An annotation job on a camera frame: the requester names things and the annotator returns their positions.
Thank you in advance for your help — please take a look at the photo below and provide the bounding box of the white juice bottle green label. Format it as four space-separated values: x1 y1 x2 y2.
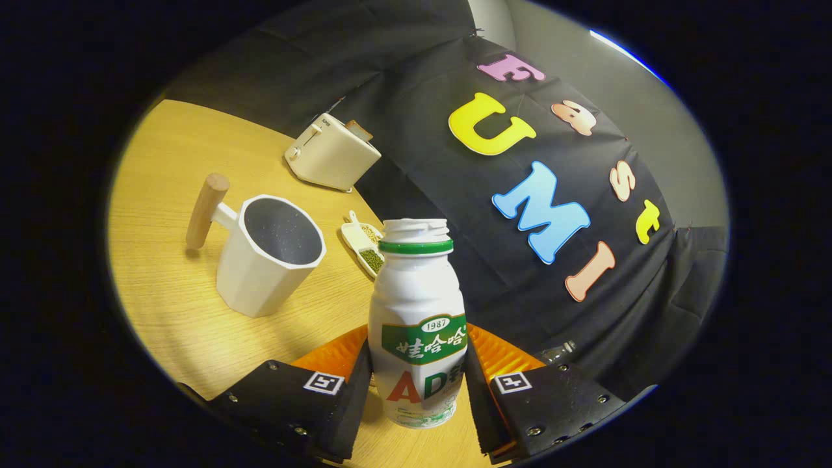
367 218 469 430

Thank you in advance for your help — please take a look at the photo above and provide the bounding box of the white divided bean dish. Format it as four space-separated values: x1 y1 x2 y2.
341 210 385 279

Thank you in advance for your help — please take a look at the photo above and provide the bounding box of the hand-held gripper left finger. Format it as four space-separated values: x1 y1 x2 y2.
179 324 374 465

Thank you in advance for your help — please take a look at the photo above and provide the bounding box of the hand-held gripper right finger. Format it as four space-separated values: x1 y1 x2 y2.
464 323 628 464

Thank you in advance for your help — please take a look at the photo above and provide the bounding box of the cream toaster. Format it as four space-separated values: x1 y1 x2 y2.
284 113 382 192

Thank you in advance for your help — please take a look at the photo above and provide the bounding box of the clear plastic water bottle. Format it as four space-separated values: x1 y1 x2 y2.
536 340 578 363

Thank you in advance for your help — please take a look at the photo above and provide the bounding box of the wooden table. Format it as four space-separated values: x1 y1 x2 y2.
107 99 495 468

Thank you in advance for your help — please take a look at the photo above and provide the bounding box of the white cup wooden handle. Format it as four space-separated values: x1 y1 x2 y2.
186 173 327 319

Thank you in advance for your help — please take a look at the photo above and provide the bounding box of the black backdrop cloth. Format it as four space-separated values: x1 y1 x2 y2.
162 0 729 400

